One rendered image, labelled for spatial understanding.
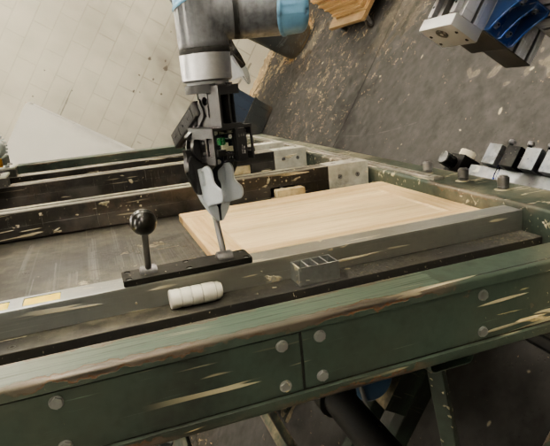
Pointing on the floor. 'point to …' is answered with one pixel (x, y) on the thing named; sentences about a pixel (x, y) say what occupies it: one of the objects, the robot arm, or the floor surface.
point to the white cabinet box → (54, 138)
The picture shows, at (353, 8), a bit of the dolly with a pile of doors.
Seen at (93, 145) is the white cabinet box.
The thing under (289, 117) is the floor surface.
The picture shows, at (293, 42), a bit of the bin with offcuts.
